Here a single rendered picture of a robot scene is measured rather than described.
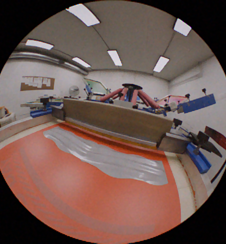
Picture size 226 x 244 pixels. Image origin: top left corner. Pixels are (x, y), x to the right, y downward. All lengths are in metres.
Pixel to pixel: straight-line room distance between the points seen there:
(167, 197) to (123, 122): 0.19
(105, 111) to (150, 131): 0.12
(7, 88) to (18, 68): 0.85
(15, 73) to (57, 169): 3.94
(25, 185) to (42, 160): 0.07
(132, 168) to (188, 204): 0.15
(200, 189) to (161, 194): 0.10
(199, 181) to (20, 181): 0.33
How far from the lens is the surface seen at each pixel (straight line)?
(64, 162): 0.16
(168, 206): 0.16
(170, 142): 0.21
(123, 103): 0.46
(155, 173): 0.17
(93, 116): 0.20
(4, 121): 1.03
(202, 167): 0.21
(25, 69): 4.04
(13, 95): 3.88
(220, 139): 0.84
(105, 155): 0.16
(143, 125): 0.18
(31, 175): 0.17
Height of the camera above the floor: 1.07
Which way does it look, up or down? 18 degrees down
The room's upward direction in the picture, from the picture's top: 10 degrees clockwise
